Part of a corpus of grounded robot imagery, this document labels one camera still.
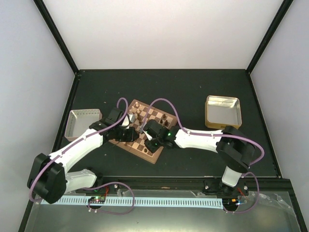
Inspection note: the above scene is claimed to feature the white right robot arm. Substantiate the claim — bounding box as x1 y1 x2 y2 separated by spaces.
142 119 255 195

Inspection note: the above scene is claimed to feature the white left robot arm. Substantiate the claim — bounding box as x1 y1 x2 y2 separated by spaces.
27 108 139 203

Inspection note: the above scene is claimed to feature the wooden chess board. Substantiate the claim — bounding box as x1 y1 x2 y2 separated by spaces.
108 99 178 164

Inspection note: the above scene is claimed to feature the gold metal tin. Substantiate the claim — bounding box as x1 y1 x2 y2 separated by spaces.
205 95 242 129

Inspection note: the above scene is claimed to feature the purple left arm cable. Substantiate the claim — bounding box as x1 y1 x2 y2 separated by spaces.
28 97 136 215

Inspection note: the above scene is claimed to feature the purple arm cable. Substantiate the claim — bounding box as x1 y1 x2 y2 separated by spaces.
143 98 265 215
28 97 136 215

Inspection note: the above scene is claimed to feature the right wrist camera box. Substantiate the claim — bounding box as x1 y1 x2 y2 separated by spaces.
140 122 153 141

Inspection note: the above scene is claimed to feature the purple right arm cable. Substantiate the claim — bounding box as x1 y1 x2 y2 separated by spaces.
143 98 265 215

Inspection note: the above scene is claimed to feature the white slotted cable duct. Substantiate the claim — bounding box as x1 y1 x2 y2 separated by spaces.
56 196 223 209

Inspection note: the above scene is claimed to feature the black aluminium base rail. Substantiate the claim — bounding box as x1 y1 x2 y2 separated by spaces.
36 175 302 232

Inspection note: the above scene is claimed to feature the black corner frame post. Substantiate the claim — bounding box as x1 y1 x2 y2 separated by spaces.
246 0 293 74
33 0 79 74

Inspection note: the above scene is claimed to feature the black right corner frame post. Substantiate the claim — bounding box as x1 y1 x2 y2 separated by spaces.
246 0 293 74

